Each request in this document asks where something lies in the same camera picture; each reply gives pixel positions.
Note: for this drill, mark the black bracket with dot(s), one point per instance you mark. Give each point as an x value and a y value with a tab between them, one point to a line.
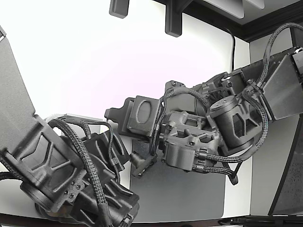
118	8
174	21

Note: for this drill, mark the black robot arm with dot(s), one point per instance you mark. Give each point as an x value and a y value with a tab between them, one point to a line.
14	94

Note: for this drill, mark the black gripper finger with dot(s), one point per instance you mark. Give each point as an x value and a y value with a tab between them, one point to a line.
99	151
130	133
119	153

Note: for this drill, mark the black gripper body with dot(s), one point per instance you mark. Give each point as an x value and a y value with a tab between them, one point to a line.
111	203
180	132

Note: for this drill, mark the gray mat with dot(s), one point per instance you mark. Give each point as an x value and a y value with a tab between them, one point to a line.
189	196

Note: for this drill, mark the gripper finger with metal blade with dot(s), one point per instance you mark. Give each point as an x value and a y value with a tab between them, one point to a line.
118	116

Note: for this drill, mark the dark side panel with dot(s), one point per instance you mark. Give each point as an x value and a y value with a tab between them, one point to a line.
291	179

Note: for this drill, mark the black frame beam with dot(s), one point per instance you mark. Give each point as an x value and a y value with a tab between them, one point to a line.
246	33

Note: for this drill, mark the black arm with wrist camera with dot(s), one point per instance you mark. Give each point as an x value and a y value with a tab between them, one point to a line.
281	94

